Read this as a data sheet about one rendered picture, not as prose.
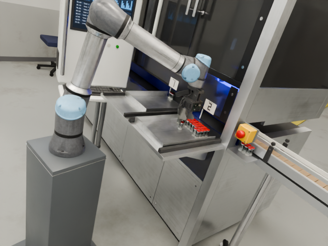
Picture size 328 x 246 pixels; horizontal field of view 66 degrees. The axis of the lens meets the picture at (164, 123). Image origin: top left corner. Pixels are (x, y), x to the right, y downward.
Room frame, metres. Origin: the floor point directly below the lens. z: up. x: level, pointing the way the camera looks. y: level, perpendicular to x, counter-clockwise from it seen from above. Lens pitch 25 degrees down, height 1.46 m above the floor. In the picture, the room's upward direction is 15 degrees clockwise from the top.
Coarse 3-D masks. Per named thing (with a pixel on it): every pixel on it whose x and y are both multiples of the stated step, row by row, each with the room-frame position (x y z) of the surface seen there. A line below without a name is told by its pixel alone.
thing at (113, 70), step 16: (64, 0) 1.59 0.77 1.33; (80, 0) 1.63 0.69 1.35; (128, 0) 1.79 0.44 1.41; (80, 16) 1.64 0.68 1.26; (80, 32) 1.65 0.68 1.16; (80, 48) 1.65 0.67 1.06; (112, 48) 1.76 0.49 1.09; (128, 48) 1.82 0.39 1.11; (112, 64) 1.77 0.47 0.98; (128, 64) 1.84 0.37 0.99; (64, 80) 1.61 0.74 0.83; (96, 80) 1.72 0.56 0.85; (112, 80) 1.78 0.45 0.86
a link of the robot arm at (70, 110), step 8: (64, 96) 0.94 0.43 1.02; (72, 96) 0.96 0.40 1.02; (56, 104) 0.89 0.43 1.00; (64, 104) 0.88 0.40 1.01; (72, 104) 0.90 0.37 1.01; (80, 104) 0.92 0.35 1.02; (56, 112) 0.87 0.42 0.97; (64, 112) 0.86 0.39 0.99; (72, 112) 0.87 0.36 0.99; (80, 112) 0.89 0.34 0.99; (56, 120) 0.87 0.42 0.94; (64, 120) 0.86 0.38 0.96; (72, 120) 0.87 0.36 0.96; (80, 120) 0.90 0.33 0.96; (56, 128) 0.87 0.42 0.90; (64, 128) 0.86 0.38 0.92; (72, 128) 0.87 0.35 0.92; (80, 128) 0.90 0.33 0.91
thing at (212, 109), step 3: (207, 102) 1.32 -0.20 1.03; (210, 102) 1.31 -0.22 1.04; (204, 105) 1.34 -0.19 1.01; (207, 105) 1.32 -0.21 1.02; (210, 105) 1.30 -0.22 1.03; (213, 105) 1.29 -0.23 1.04; (216, 105) 1.28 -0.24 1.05; (204, 108) 1.33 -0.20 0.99; (210, 108) 1.30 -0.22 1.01; (213, 108) 1.29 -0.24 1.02; (210, 111) 1.29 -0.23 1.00; (213, 111) 1.28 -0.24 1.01; (213, 114) 1.28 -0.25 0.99
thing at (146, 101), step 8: (128, 96) 1.45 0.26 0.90; (136, 96) 1.53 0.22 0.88; (144, 96) 1.57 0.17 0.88; (152, 96) 1.61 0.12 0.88; (160, 96) 1.65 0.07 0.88; (136, 104) 1.37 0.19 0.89; (144, 104) 1.43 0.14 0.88; (152, 104) 1.46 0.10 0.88; (160, 104) 1.50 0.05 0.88; (168, 104) 1.54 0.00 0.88; (176, 104) 1.58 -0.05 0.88
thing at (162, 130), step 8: (136, 120) 1.15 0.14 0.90; (144, 120) 1.19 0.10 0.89; (152, 120) 1.23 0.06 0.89; (160, 120) 1.26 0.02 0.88; (168, 120) 1.30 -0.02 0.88; (176, 120) 1.33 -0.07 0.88; (144, 128) 1.08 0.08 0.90; (152, 128) 1.14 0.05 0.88; (160, 128) 1.17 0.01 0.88; (168, 128) 1.19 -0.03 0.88; (176, 128) 1.22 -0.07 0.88; (184, 128) 1.25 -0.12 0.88; (152, 136) 1.03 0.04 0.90; (160, 136) 1.08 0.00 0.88; (168, 136) 1.11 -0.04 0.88; (176, 136) 1.13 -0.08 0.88; (184, 136) 1.15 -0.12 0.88; (192, 136) 1.18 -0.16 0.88; (160, 144) 0.98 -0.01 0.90; (168, 144) 0.98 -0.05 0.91; (176, 144) 1.01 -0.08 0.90
